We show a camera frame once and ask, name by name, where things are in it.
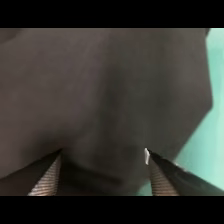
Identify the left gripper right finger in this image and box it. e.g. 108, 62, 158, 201
143, 147, 224, 197

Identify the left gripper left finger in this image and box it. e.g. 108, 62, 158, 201
0, 149, 64, 197

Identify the black T-shirt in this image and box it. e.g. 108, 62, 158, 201
0, 27, 214, 197

